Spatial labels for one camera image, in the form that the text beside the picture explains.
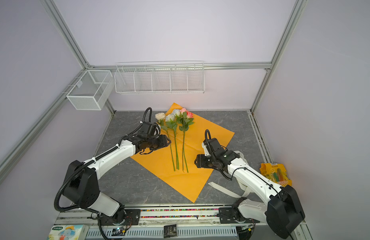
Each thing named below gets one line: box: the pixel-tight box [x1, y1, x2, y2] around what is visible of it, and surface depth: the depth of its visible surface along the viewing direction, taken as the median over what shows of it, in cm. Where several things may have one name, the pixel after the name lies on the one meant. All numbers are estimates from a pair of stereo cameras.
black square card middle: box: [163, 224, 177, 238], surface depth 70 cm
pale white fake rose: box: [165, 113, 179, 170], surface depth 113 cm
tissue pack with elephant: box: [47, 224, 89, 240], surface depth 67 cm
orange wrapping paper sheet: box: [130, 102, 235, 204], surface depth 96 cm
